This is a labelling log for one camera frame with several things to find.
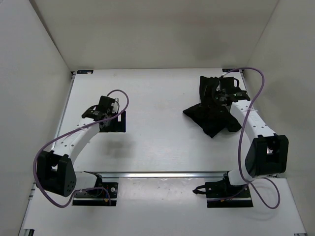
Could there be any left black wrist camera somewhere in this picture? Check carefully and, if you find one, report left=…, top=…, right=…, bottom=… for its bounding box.
left=96, top=96, right=118, bottom=114

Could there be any black pleated skirt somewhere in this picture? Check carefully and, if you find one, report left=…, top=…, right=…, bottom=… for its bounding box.
left=183, top=76, right=242, bottom=138

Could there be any left corner label sticker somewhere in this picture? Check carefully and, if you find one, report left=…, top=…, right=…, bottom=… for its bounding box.
left=76, top=70, right=94, bottom=74

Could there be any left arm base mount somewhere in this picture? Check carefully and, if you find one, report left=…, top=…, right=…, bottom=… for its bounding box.
left=72, top=182, right=119, bottom=207

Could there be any right corner label sticker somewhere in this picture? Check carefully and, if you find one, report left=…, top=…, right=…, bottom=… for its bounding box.
left=222, top=68, right=239, bottom=73

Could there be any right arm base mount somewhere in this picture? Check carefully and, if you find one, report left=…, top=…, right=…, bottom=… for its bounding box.
left=192, top=180, right=253, bottom=208

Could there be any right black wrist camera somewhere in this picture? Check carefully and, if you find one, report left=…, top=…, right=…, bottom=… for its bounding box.
left=219, top=76, right=241, bottom=94

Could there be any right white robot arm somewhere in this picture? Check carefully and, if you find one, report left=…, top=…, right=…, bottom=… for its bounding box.
left=215, top=90, right=289, bottom=197

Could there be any corner label sticker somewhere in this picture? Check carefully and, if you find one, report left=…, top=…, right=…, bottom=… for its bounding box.
left=222, top=68, right=239, bottom=73
left=76, top=70, right=94, bottom=74

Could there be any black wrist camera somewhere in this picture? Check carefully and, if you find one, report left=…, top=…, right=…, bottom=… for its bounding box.
left=219, top=76, right=241, bottom=94
left=96, top=96, right=118, bottom=114

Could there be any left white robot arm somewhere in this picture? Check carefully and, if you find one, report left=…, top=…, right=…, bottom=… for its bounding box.
left=33, top=102, right=126, bottom=197

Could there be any aluminium table rail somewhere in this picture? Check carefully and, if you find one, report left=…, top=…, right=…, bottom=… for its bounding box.
left=96, top=172, right=225, bottom=178

